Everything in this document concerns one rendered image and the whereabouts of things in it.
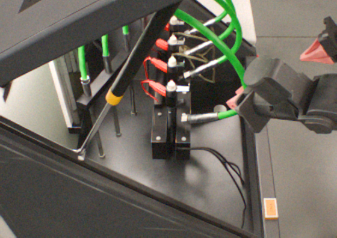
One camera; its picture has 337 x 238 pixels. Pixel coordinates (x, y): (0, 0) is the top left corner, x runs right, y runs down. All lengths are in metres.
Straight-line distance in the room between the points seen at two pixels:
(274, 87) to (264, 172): 0.48
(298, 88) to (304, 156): 1.70
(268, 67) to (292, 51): 2.23
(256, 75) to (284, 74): 0.04
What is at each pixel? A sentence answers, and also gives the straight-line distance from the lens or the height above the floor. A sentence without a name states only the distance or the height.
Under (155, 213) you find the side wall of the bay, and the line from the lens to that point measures 0.78.
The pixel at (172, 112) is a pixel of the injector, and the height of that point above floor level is 1.05.
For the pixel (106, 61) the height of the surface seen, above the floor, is 1.14.
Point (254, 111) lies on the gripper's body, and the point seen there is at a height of 1.29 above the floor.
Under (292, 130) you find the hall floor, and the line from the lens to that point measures 2.44.
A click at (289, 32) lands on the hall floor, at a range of 3.03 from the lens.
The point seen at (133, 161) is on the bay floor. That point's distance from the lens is 1.25.
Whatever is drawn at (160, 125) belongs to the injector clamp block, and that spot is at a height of 0.98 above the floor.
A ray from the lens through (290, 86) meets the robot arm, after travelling 0.66.
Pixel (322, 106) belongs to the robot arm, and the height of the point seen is 1.42.
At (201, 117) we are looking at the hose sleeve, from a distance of 0.91.
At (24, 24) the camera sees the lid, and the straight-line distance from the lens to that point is 0.49.
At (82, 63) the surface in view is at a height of 1.21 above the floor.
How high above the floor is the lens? 1.88
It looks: 51 degrees down
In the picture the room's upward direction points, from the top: 1 degrees counter-clockwise
